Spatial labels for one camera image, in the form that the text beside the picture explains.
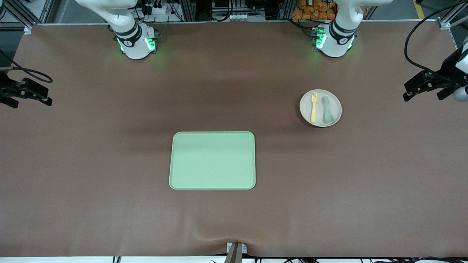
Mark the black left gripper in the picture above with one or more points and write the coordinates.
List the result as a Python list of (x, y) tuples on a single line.
[(448, 68)]

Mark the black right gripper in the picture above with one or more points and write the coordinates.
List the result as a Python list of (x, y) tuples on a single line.
[(4, 88)]

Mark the grey-green plastic spoon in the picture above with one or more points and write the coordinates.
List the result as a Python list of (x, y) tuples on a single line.
[(328, 115)]

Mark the yellow plastic fork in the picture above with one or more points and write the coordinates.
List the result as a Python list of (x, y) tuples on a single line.
[(313, 111)]

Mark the round beige plate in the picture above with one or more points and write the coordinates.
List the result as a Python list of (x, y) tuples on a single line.
[(305, 109)]

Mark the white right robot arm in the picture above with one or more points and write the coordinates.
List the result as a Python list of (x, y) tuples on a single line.
[(133, 40)]

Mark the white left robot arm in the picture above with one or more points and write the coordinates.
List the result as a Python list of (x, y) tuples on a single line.
[(340, 36)]

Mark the brown table cover mat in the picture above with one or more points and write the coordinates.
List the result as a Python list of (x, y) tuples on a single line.
[(109, 182)]

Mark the orange snack packets pile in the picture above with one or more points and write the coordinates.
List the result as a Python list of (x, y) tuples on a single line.
[(314, 10)]

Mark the white power strip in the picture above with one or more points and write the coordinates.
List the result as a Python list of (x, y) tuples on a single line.
[(161, 9)]

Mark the light green rectangular tray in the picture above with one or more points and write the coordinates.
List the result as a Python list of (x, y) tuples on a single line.
[(212, 160)]

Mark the white socket bar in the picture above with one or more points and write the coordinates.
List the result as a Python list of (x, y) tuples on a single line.
[(237, 16)]

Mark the aluminium frame profile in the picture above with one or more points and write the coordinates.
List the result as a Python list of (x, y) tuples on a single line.
[(451, 18), (22, 14)]

